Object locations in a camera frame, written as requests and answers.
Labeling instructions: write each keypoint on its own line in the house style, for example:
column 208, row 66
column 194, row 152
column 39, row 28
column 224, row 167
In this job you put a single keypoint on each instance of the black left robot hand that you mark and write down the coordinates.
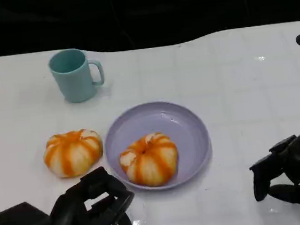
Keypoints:
column 72, row 214

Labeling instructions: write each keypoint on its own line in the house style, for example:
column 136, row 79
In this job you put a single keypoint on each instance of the lilac plate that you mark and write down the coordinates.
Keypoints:
column 166, row 118

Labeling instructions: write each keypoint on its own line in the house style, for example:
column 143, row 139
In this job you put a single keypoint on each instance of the orange and white bread roll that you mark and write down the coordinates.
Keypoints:
column 72, row 153
column 149, row 161

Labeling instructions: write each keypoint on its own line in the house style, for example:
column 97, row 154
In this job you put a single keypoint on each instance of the pale green mug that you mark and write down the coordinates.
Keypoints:
column 74, row 82

